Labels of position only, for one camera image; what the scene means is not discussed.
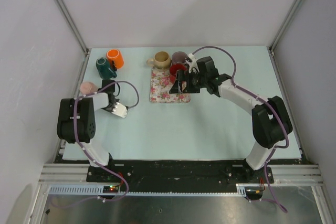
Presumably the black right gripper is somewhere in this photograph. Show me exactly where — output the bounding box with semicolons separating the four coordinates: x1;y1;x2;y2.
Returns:
170;69;207;94

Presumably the purple mug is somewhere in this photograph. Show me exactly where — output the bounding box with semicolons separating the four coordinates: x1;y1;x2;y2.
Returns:
171;51;188;65

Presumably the pink ceramic mug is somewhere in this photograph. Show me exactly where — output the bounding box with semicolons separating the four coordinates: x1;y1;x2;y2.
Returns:
79;82;98;94

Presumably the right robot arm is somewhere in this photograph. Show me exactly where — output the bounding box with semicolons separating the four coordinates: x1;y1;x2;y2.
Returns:
169;54;293;183

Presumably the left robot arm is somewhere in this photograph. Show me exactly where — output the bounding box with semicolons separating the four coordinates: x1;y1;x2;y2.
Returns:
57;79;128;182

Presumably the dark green mug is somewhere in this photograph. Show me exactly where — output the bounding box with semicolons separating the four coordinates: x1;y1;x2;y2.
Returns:
96;58;117;79

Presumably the orange mug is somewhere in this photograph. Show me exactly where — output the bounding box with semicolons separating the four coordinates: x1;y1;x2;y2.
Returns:
106;49;124;69

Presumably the floral pattern tray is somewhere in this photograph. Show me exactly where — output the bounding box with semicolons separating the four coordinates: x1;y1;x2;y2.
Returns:
149;68;191;103

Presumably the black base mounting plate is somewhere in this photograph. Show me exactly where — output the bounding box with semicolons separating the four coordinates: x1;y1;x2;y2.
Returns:
86;159;274;184

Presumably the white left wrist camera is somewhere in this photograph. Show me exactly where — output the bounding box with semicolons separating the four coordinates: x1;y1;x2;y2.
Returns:
111;102;128;118

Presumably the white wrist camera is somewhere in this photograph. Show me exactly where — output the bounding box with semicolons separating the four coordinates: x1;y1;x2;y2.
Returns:
111;102;128;118
184;54;199;73

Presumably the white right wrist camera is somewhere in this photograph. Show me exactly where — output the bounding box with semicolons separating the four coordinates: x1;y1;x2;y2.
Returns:
184;54;199;73

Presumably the aluminium frame rail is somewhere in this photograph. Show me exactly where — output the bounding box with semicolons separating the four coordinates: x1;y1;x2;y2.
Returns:
39;164;324;186

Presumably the grey slotted cable duct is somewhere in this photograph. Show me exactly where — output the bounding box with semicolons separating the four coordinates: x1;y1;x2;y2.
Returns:
47;183;265;197

